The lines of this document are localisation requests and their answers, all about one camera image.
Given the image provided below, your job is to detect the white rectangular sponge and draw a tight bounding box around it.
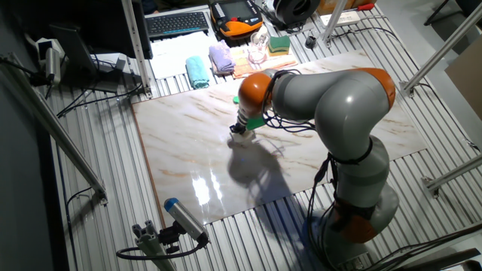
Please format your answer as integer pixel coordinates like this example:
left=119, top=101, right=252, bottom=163
left=230, top=130, right=255, bottom=145

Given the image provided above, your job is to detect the green yellow sponge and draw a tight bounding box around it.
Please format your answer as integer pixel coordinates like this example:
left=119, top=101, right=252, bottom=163
left=267, top=35, right=291, bottom=57

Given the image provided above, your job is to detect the orange cloth mat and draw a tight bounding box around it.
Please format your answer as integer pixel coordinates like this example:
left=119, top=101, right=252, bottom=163
left=229, top=44, right=298, bottom=79

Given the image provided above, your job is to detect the teal rolled towel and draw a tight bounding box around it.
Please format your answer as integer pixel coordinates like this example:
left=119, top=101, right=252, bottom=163
left=185, top=55, right=210, bottom=90

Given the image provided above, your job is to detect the purple folded cloth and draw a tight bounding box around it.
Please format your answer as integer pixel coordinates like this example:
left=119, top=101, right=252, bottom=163
left=208, top=39, right=236, bottom=75

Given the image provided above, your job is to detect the clear glass cup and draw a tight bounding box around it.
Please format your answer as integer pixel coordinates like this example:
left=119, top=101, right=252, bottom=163
left=247, top=32, right=270, bottom=64

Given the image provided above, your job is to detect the white paper sheet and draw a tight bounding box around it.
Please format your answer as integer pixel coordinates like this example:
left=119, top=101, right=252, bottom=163
left=149, top=32, right=218, bottom=80

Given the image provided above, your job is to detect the orange black teach pendant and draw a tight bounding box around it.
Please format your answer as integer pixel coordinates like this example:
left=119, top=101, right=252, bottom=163
left=209, top=0, right=264, bottom=38

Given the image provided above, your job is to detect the black computer keyboard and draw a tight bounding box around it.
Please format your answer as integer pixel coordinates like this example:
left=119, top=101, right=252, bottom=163
left=145, top=11, right=210, bottom=38

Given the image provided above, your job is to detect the black round spool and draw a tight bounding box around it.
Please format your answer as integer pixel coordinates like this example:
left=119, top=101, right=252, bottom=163
left=273, top=0, right=321, bottom=31

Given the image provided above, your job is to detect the short aluminium profile stub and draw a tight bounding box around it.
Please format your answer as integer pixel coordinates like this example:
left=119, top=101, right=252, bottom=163
left=131, top=220, right=178, bottom=271

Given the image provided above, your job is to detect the white power strip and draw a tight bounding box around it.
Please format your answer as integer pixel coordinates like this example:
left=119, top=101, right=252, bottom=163
left=319, top=10, right=362, bottom=27

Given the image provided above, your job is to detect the long slanted aluminium beam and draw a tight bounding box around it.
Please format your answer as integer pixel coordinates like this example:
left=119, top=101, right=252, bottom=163
left=0, top=52, right=109, bottom=206

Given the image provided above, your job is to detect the grey monitor stand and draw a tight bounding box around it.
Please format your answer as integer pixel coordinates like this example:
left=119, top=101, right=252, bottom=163
left=50, top=24, right=127, bottom=94

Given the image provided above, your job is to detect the brown cardboard box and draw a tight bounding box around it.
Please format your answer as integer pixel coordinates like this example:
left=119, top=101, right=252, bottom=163
left=444, top=44, right=482, bottom=121

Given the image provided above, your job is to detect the black flat bar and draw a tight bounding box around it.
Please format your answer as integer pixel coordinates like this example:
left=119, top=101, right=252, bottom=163
left=391, top=246, right=482, bottom=271

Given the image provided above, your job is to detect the black office chair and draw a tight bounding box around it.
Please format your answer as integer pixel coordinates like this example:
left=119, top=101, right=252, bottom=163
left=423, top=0, right=482, bottom=27

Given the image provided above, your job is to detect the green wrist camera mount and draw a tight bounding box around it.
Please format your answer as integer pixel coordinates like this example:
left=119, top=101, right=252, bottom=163
left=232, top=96, right=267, bottom=132

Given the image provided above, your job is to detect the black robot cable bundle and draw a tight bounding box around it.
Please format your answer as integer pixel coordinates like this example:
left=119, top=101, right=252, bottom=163
left=261, top=68, right=340, bottom=270

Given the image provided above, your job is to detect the silver camera with blue cap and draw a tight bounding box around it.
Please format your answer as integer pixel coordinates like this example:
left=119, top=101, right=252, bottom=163
left=163, top=197, right=210, bottom=244

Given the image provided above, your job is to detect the black camera clamp bracket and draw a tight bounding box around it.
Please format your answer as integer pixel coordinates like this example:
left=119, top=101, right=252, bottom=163
left=157, top=221, right=185, bottom=255

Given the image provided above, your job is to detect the upright aluminium profile post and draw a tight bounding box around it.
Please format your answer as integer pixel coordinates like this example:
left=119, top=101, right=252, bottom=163
left=120, top=0, right=154, bottom=99

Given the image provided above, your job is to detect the black camera cable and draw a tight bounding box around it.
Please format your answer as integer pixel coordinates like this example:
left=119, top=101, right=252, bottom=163
left=115, top=233, right=210, bottom=261

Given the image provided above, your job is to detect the thin aluminium frame post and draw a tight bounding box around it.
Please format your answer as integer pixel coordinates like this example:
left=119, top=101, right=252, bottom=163
left=319, top=0, right=347, bottom=48

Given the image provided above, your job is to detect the red handled screwdriver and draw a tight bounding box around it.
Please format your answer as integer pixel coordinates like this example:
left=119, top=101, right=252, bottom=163
left=344, top=2, right=377, bottom=12

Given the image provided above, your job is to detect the silver camera on white mount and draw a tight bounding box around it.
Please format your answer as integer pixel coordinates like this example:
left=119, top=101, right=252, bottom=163
left=35, top=37, right=65, bottom=86

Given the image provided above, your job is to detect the low aluminium frame beam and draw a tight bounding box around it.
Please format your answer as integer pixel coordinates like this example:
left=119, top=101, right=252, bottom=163
left=420, top=154, right=482, bottom=199

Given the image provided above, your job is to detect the slanted aluminium frame beam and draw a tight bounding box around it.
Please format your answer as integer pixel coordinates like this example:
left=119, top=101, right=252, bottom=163
left=398, top=2, right=482, bottom=99

